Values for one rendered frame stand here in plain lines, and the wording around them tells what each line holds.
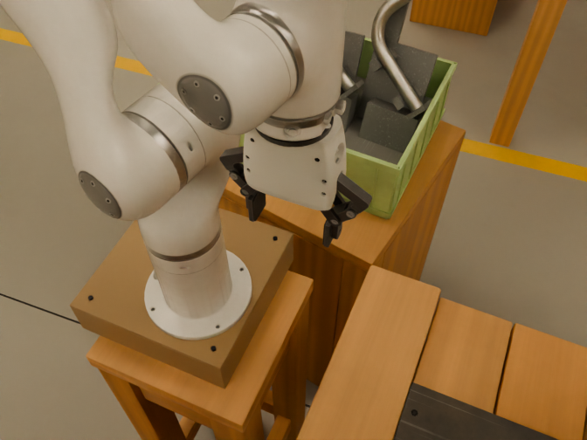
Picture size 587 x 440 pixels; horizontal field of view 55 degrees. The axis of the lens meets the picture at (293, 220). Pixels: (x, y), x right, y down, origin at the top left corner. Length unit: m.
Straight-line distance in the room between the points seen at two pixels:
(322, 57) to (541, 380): 0.78
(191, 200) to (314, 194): 0.28
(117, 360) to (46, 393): 1.02
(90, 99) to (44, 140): 2.21
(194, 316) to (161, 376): 0.14
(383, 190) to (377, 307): 0.31
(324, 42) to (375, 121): 0.96
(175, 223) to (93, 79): 0.24
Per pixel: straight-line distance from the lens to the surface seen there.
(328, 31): 0.45
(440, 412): 0.99
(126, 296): 1.07
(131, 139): 0.68
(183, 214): 0.81
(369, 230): 1.30
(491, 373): 1.07
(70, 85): 0.70
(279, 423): 1.66
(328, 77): 0.48
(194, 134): 0.72
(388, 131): 1.40
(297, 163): 0.54
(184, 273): 0.88
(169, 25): 0.41
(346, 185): 0.57
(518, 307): 2.25
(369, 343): 1.02
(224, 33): 0.41
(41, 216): 2.56
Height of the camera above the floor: 1.80
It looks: 51 degrees down
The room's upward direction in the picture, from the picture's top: straight up
